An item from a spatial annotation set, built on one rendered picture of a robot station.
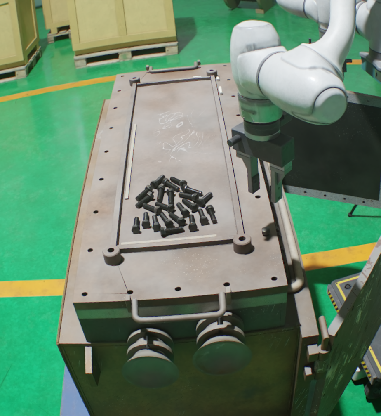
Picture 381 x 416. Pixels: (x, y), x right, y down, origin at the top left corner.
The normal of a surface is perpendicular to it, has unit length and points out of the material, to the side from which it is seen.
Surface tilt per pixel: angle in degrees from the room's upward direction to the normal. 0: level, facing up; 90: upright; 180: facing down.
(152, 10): 90
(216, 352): 90
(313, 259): 0
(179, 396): 90
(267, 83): 76
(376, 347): 0
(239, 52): 86
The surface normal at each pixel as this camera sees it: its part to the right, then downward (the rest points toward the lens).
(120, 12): 0.04, 0.55
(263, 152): -0.69, 0.46
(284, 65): -0.60, -0.50
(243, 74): -0.85, 0.39
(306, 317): -0.10, -0.83
